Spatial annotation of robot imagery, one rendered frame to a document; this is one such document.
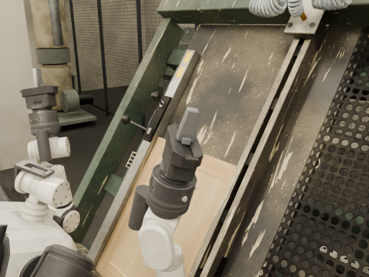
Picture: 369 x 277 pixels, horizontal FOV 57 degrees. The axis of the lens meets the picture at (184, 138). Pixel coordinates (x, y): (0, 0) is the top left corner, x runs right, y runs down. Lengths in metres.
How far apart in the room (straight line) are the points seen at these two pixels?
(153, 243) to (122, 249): 0.66
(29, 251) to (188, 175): 0.38
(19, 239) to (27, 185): 0.14
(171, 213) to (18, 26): 4.15
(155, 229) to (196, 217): 0.48
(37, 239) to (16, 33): 3.97
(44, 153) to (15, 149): 3.73
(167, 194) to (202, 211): 0.51
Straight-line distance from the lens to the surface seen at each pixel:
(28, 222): 0.88
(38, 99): 1.17
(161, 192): 0.63
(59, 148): 1.15
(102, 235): 1.40
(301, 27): 1.13
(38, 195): 0.86
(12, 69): 4.65
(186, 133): 0.60
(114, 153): 1.56
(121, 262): 1.33
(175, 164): 0.57
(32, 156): 1.17
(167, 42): 1.65
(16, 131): 4.79
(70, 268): 0.70
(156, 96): 1.26
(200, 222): 1.12
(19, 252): 0.79
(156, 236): 0.67
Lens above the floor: 1.79
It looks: 19 degrees down
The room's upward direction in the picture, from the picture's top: straight up
